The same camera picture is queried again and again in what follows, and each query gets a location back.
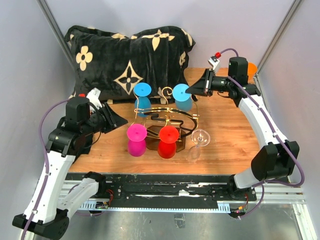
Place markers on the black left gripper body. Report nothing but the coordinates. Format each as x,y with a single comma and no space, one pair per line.
99,121

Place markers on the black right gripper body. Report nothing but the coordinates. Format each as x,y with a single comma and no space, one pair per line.
217,83

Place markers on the light blue plastic wine glass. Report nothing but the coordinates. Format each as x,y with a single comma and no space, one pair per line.
182,99

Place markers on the magenta plastic wine glass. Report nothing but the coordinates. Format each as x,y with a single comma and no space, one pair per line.
136,134

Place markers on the gold wire wine glass rack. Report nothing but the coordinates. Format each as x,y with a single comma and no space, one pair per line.
168,115

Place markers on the orange plastic wine glass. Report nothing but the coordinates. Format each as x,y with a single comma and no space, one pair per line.
251,71

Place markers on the black cloth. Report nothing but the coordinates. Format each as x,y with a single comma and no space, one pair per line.
84,144

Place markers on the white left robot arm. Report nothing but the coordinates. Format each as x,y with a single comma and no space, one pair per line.
47,215

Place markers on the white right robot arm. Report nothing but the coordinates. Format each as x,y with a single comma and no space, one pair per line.
277,156

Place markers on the clear glass wine glass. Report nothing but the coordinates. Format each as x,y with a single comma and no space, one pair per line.
200,138

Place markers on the red plastic wine glass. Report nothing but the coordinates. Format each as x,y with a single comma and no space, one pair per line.
167,146

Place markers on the black floral pattern pillow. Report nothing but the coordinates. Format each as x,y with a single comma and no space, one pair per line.
114,63

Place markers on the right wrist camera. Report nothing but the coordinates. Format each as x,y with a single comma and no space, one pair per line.
215,62

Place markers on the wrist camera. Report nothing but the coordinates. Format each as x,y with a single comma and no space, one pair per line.
215,62
93,97

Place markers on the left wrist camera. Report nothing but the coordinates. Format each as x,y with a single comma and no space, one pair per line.
93,97

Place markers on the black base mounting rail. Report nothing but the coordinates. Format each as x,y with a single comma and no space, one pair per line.
184,193

